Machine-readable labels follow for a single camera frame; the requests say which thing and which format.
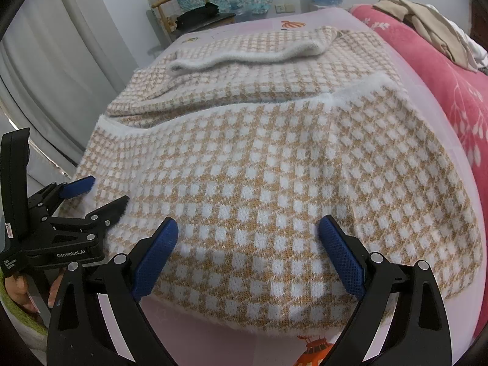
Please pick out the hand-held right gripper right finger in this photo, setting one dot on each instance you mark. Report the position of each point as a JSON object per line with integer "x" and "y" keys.
{"x": 343, "y": 259}

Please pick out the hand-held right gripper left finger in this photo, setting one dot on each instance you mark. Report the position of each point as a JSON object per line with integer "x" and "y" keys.
{"x": 156, "y": 259}

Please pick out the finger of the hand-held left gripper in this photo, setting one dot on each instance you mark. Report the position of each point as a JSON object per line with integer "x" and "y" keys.
{"x": 80, "y": 186}
{"x": 108, "y": 211}

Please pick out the beige white checked knit coat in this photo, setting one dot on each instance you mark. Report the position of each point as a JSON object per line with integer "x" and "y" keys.
{"x": 267, "y": 179}

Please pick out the pile of beige clothes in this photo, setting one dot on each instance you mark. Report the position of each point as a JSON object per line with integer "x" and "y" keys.
{"x": 430, "y": 23}

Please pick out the person's left hand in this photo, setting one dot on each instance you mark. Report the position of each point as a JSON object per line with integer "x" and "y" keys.
{"x": 17, "y": 289}

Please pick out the white curtains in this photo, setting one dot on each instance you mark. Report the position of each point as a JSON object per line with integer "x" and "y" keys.
{"x": 57, "y": 64}

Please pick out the wooden chair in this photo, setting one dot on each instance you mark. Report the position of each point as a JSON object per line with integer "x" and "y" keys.
{"x": 164, "y": 11}

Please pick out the black bag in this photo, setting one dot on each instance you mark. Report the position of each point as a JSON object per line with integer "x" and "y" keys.
{"x": 196, "y": 15}

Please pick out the pink floral blanket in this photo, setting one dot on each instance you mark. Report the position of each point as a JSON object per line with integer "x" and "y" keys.
{"x": 438, "y": 68}

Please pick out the white wall socket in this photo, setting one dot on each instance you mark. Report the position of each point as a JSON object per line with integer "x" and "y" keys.
{"x": 285, "y": 8}

